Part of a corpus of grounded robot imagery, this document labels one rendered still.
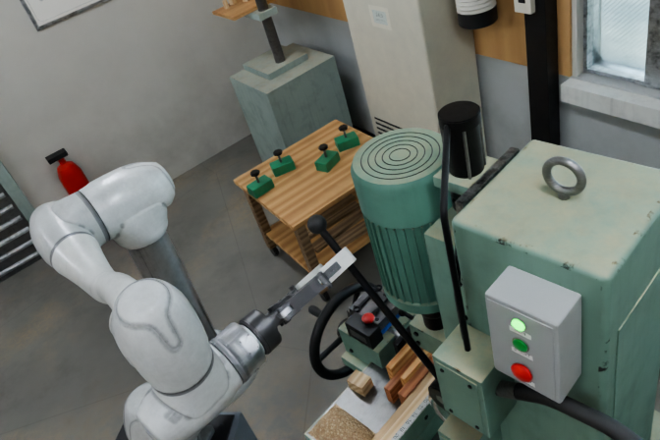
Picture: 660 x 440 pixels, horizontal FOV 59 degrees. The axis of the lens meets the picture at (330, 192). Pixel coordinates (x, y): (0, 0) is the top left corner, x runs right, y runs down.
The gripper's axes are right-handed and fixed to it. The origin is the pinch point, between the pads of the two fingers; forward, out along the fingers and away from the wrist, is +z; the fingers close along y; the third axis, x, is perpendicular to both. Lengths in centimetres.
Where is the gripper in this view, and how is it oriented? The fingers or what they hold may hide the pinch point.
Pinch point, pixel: (333, 265)
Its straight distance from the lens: 110.3
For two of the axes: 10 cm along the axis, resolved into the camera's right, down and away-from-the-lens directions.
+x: -6.5, -7.6, 0.3
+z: 6.8, -5.7, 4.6
